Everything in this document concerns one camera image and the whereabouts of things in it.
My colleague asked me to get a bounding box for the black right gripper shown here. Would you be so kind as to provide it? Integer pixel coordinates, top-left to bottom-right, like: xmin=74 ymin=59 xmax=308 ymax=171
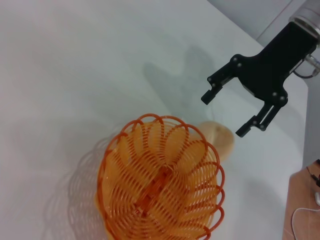
xmin=201 ymin=21 xmax=320 ymax=138

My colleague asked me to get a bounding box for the cream peach-shaped bun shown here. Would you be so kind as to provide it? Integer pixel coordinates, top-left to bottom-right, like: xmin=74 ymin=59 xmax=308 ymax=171
xmin=199 ymin=121 xmax=236 ymax=161

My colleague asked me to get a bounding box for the orange plastic wire basket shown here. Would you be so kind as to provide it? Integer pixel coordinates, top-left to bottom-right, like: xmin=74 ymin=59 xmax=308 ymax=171
xmin=96 ymin=113 xmax=226 ymax=240

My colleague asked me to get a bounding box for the wooden desk surface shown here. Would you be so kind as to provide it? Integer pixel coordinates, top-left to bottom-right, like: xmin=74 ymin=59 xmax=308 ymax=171
xmin=282 ymin=158 xmax=320 ymax=240

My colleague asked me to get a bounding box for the right arm connector cable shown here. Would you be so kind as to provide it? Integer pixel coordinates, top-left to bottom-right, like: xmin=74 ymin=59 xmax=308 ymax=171
xmin=292 ymin=51 xmax=320 ymax=78

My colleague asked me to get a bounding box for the thin dark cable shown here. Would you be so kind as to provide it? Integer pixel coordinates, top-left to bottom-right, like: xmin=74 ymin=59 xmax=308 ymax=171
xmin=306 ymin=164 xmax=320 ymax=188

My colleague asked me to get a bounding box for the thin white cable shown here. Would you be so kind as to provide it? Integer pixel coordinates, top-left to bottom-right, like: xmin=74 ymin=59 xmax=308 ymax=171
xmin=291 ymin=206 xmax=320 ymax=240

